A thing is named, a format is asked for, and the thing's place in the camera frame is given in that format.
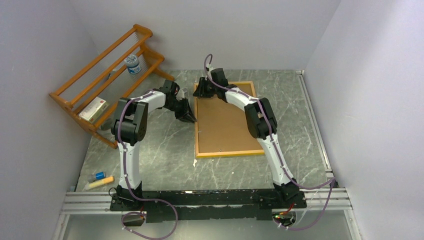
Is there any blue capped small tube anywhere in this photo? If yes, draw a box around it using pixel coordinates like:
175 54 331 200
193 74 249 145
87 171 106 183

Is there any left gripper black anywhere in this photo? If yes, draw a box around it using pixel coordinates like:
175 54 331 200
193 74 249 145
165 98 197 124

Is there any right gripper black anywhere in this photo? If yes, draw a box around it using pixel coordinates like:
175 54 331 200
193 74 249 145
192 78 218 99

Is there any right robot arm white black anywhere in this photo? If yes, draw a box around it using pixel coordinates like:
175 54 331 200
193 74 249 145
193 66 301 208

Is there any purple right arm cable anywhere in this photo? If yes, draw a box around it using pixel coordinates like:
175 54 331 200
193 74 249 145
203 53 337 232

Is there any white red cardboard box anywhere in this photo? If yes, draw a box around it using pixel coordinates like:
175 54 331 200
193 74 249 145
78 96 109 124

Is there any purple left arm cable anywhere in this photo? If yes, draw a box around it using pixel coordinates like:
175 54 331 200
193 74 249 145
117 89 178 240

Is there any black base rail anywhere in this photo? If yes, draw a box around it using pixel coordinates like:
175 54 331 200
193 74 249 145
109 187 307 223

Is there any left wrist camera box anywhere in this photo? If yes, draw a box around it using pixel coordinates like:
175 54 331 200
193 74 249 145
176 88 187 101

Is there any brown cardboard backing board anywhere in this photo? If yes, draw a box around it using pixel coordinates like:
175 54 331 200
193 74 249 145
197 84 263 153

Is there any yellow glue stick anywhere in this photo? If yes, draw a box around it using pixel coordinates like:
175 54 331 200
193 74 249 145
84 176 115 190

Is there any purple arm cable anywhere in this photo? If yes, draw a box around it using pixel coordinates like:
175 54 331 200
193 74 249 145
203 53 337 232
117 89 178 240

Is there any orange wooden shelf rack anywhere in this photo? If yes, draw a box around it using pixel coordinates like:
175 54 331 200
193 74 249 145
49 24 175 149

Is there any yellow wooden picture frame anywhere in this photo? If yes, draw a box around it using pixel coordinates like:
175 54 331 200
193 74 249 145
192 80 266 159

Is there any white blue lidded jar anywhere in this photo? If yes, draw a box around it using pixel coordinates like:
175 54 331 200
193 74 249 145
123 54 141 75

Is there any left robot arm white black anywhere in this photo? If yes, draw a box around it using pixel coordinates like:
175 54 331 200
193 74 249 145
110 80 197 210

